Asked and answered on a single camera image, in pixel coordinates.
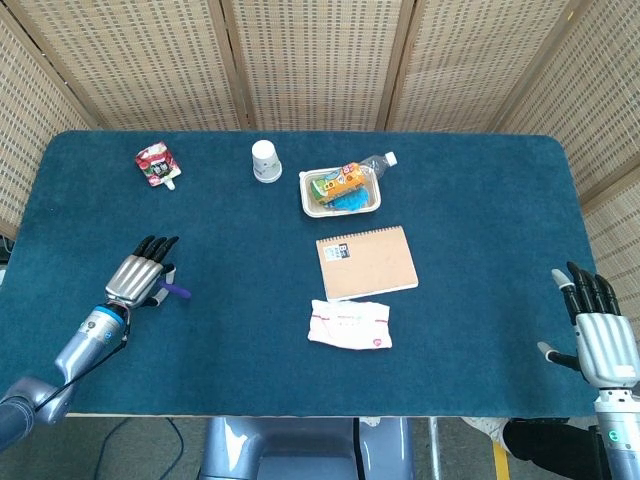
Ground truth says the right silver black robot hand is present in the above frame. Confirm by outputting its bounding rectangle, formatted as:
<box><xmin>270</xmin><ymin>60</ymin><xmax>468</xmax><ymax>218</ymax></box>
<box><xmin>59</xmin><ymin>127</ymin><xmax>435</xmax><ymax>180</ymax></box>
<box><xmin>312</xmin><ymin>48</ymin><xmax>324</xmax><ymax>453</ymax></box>
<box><xmin>537</xmin><ymin>260</ymin><xmax>640</xmax><ymax>389</ymax></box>

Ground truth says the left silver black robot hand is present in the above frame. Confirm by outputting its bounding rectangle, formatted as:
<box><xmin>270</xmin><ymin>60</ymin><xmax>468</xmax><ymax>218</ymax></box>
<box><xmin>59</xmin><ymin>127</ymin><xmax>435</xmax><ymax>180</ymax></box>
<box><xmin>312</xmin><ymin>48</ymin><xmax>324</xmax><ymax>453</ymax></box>
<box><xmin>104</xmin><ymin>234</ymin><xmax>180</xmax><ymax>309</ymax></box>

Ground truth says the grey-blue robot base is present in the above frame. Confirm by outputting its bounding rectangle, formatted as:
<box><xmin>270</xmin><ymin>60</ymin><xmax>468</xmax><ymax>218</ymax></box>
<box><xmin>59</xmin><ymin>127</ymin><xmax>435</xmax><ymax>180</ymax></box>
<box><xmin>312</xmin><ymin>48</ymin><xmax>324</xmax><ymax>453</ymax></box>
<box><xmin>198</xmin><ymin>416</ymin><xmax>416</xmax><ymax>480</ymax></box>

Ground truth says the black clothed person leg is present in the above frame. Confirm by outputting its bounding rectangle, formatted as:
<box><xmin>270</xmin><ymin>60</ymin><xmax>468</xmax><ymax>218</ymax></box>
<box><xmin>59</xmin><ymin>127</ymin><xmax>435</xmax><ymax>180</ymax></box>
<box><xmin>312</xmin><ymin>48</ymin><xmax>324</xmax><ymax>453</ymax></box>
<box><xmin>502</xmin><ymin>418</ymin><xmax>609</xmax><ymax>480</ymax></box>

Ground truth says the red spouted drink pouch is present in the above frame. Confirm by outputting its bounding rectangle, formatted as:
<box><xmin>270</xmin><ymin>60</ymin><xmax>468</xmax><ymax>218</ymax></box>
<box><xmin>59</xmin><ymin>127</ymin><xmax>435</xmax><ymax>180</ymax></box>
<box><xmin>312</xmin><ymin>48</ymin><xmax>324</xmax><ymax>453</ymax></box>
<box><xmin>134</xmin><ymin>141</ymin><xmax>184</xmax><ymax>192</ymax></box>

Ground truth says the blue carpet table mat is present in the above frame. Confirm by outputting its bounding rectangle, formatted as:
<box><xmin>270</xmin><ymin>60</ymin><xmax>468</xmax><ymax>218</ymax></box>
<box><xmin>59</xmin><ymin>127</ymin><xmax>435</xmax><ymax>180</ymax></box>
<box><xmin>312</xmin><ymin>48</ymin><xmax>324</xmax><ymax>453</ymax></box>
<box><xmin>0</xmin><ymin>129</ymin><xmax>601</xmax><ymax>419</ymax></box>

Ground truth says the white knit shoe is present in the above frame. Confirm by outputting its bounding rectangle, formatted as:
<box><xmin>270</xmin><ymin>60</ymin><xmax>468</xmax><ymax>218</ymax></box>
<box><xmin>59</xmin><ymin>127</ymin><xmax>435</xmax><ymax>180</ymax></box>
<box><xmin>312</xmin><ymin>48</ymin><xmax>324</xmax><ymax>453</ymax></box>
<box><xmin>460</xmin><ymin>416</ymin><xmax>509</xmax><ymax>444</ymax></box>

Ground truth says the white paper cup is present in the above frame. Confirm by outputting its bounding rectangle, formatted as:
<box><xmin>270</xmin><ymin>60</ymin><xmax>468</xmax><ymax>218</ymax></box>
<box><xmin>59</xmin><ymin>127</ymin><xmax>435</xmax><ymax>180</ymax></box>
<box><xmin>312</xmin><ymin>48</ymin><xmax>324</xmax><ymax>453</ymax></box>
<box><xmin>251</xmin><ymin>139</ymin><xmax>284</xmax><ymax>184</ymax></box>

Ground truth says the white rectangular food tray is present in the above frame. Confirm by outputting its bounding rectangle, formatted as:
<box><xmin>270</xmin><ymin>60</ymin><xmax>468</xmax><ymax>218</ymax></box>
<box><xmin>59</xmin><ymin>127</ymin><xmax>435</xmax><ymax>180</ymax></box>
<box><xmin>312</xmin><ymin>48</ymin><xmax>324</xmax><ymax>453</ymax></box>
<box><xmin>298</xmin><ymin>167</ymin><xmax>382</xmax><ymax>218</ymax></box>

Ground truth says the metal table leg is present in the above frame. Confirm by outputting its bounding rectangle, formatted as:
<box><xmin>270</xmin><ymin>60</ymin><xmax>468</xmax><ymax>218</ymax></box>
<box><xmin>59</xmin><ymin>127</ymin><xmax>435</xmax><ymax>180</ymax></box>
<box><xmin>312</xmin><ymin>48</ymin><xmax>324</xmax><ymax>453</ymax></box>
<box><xmin>428</xmin><ymin>417</ymin><xmax>442</xmax><ymax>480</ymax></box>

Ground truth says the orange snack packet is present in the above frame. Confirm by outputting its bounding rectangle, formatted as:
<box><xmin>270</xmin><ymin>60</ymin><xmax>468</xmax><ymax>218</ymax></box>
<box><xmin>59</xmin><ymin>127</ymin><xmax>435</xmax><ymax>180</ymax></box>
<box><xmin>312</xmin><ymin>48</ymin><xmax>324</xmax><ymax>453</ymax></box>
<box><xmin>309</xmin><ymin>160</ymin><xmax>369</xmax><ymax>205</ymax></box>

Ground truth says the blue crumpled wrapper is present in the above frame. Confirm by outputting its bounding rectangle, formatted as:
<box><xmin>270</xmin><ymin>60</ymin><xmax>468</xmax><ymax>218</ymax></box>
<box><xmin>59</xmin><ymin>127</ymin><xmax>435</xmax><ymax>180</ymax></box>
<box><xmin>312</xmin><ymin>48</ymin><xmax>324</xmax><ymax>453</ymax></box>
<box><xmin>324</xmin><ymin>187</ymin><xmax>374</xmax><ymax>214</ymax></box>

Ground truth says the brown spiral notebook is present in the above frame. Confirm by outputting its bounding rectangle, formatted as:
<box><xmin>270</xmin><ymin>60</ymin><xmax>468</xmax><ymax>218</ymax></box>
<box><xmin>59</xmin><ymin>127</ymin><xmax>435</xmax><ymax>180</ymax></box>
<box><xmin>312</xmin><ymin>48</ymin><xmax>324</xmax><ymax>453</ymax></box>
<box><xmin>314</xmin><ymin>224</ymin><xmax>420</xmax><ymax>302</ymax></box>

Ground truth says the clear plastic bottle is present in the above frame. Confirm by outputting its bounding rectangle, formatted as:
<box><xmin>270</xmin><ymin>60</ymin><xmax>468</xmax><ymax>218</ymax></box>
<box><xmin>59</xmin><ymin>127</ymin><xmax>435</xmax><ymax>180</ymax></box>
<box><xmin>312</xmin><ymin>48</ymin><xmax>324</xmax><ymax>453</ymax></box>
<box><xmin>355</xmin><ymin>151</ymin><xmax>399</xmax><ymax>181</ymax></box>

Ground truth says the woven bamboo folding screen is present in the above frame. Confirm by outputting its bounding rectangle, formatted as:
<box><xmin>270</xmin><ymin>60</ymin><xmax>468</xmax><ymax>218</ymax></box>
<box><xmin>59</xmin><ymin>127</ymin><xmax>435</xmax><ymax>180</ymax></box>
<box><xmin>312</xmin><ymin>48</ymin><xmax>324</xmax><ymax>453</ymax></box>
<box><xmin>0</xmin><ymin>0</ymin><xmax>640</xmax><ymax>306</ymax></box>

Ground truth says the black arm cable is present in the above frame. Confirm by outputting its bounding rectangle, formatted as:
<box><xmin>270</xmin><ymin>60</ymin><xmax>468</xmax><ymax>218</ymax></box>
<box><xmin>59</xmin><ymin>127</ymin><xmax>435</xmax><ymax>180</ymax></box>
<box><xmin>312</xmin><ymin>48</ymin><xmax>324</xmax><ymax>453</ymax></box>
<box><xmin>0</xmin><ymin>304</ymin><xmax>132</xmax><ymax>426</ymax></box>

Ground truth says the blue floor cable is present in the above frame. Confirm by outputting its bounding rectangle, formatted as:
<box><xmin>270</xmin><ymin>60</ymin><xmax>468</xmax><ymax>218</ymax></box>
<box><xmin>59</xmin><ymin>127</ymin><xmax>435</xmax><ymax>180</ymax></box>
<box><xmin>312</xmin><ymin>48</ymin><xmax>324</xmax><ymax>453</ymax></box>
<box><xmin>89</xmin><ymin>417</ymin><xmax>186</xmax><ymax>480</ymax></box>

